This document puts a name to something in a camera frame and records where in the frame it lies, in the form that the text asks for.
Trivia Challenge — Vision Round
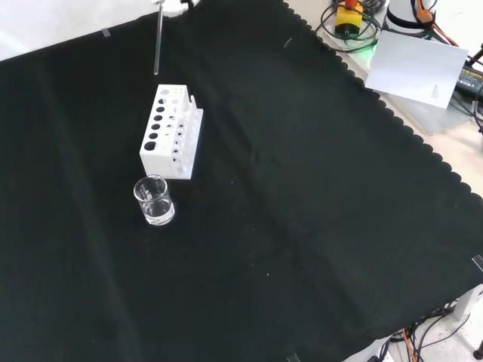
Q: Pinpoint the white test tube rack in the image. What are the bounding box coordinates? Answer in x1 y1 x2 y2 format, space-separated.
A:
138 84 205 181

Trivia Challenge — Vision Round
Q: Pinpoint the black bench cloth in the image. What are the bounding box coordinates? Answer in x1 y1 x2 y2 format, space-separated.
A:
0 0 483 362

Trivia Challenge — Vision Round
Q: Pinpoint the white bench leg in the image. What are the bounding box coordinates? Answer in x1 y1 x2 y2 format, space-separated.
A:
454 288 483 321

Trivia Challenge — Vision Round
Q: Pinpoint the yellow stop button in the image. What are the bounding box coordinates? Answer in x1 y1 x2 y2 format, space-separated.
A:
334 0 365 35

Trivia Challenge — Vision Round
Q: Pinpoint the black power adapter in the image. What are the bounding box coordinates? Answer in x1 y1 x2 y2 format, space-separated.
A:
452 63 483 101

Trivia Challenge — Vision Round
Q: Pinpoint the clear glass rod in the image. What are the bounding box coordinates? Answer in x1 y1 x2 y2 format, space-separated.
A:
153 2 165 75

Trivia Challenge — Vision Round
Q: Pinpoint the pale board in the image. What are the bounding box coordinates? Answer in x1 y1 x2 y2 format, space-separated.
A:
365 29 470 110

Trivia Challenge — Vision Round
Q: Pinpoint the orange floor cable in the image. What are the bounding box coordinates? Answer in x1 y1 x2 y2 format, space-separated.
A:
402 327 420 362

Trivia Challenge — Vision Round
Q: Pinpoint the small clear glass beaker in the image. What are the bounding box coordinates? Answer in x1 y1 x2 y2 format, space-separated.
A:
132 173 176 226

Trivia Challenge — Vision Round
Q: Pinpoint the black green looped cable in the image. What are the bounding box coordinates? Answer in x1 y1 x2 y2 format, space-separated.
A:
315 0 382 54

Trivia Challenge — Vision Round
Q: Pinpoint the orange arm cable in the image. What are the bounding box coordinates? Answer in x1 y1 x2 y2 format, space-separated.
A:
409 0 460 48

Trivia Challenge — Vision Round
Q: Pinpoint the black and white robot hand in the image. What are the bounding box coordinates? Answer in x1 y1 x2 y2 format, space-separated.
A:
150 0 201 17

